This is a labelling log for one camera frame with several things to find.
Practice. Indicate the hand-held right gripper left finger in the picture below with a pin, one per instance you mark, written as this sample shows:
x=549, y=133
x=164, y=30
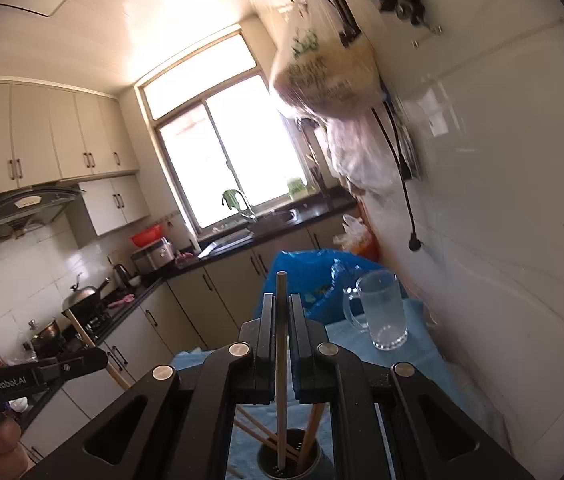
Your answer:
x=212, y=380

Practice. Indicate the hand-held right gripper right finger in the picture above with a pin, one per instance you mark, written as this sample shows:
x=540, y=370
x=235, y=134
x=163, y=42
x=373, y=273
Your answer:
x=346, y=380

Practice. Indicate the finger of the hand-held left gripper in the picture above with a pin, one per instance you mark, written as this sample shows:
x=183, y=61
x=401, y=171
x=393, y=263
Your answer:
x=77, y=362

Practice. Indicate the single wooden chopstick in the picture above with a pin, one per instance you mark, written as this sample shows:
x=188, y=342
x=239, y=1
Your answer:
x=318, y=430
x=282, y=282
x=257, y=425
x=82, y=329

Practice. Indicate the dark grey utensil holder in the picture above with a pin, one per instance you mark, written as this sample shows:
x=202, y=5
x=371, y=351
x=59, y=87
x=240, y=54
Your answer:
x=319, y=467

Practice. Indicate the person's left hand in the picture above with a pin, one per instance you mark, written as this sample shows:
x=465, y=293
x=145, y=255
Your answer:
x=7, y=452

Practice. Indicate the white bowl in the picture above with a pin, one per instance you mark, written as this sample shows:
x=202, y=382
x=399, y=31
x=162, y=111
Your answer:
x=19, y=404

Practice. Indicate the black gas stove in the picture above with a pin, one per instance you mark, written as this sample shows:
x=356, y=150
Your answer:
x=94, y=325

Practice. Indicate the steel cooking pot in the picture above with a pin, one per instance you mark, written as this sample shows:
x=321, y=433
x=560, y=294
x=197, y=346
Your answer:
x=47, y=332

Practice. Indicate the black wok with lid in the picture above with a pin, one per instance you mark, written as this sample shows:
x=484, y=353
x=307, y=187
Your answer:
x=82, y=297

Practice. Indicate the blue table cloth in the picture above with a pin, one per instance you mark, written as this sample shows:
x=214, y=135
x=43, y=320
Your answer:
x=411, y=360

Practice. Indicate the clear glass mug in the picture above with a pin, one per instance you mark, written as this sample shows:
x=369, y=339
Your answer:
x=381, y=310

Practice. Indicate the cream kitchen counter cabinets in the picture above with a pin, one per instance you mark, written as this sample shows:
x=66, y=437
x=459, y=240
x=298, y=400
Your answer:
x=187, y=300

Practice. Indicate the steel kettle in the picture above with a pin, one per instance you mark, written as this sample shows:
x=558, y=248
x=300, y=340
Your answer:
x=122, y=275

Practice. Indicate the blue plastic bag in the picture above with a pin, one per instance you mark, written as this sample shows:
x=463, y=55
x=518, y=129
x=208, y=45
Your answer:
x=312, y=275

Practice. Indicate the silver rice cooker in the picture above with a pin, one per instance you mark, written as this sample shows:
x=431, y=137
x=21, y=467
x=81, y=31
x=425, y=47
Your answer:
x=152, y=257

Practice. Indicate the orange plastic bag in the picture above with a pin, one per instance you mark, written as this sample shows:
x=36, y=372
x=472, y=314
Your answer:
x=359, y=240

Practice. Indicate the red plastic basin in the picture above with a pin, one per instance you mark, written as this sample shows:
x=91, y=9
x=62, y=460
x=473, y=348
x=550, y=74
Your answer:
x=147, y=235

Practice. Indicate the steel kitchen sink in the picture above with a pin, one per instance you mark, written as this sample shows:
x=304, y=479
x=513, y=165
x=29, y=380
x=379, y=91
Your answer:
x=242, y=237

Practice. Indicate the steel range hood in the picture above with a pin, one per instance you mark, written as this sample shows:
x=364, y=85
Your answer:
x=22, y=210

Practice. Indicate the small green potted plant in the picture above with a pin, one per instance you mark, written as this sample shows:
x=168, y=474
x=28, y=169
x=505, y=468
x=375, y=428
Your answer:
x=296, y=187

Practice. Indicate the hanging clear plastic bags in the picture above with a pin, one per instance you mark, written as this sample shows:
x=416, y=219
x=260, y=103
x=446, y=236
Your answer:
x=361, y=155

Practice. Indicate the kitchen window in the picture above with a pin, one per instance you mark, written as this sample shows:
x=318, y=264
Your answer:
x=227, y=135

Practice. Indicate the hanging printed plastic bag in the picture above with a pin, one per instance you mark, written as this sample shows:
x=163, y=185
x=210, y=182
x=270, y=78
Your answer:
x=327, y=70

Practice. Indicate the cream wall cabinets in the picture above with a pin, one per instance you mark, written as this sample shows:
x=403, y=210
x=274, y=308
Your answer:
x=37, y=135

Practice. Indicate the wall socket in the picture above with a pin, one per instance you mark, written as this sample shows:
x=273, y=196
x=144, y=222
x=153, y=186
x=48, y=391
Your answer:
x=411, y=150

